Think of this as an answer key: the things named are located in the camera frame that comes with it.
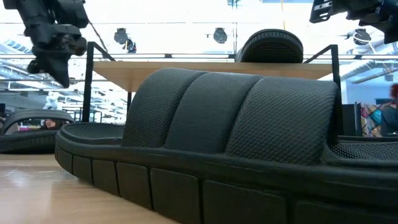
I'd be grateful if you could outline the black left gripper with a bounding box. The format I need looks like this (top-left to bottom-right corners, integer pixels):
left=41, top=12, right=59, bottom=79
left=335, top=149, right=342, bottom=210
left=24, top=24, right=88, bottom=89

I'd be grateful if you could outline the black aluminium table frame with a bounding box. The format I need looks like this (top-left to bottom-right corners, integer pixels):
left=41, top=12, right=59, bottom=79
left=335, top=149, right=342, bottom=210
left=338, top=135, right=398, bottom=144

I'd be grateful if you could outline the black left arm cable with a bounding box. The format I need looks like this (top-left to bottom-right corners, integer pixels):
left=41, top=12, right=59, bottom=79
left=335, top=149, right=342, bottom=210
left=88, top=20, right=109, bottom=53

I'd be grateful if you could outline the black foam slide sandal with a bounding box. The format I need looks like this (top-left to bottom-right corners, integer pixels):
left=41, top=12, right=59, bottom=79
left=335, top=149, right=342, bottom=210
left=0, top=108, right=75, bottom=154
left=54, top=67, right=398, bottom=224
left=235, top=29, right=305, bottom=64

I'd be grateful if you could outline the black vertical pole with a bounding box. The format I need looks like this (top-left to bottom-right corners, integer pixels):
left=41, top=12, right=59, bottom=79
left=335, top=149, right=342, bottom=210
left=232, top=0, right=239, bottom=56

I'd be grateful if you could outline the yellow cable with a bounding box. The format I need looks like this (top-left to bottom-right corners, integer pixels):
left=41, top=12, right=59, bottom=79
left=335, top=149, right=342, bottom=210
left=280, top=0, right=286, bottom=31

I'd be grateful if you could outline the black monitor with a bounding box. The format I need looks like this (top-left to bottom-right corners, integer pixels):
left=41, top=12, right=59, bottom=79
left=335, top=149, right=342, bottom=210
left=341, top=103, right=362, bottom=136

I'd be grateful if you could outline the white figure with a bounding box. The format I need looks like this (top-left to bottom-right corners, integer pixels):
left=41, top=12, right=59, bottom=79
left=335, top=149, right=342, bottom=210
left=43, top=91, right=62, bottom=110

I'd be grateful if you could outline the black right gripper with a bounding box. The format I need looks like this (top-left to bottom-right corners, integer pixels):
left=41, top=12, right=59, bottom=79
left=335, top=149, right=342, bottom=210
left=309, top=0, right=398, bottom=44

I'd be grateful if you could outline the wooden shelf with black frame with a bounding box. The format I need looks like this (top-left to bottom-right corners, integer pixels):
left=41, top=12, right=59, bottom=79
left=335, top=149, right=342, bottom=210
left=81, top=40, right=345, bottom=136

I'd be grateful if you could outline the black horizontal railing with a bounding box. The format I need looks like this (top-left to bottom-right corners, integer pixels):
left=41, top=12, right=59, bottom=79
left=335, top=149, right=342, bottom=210
left=0, top=52, right=398, bottom=60

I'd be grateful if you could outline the colourful patchwork cloth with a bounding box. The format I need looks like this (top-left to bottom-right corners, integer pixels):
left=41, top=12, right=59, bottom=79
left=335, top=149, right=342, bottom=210
left=359, top=102, right=383, bottom=138

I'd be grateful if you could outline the person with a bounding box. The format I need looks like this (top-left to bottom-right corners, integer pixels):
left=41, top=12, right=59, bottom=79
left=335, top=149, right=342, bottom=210
left=381, top=83, right=398, bottom=137
left=43, top=119, right=60, bottom=130

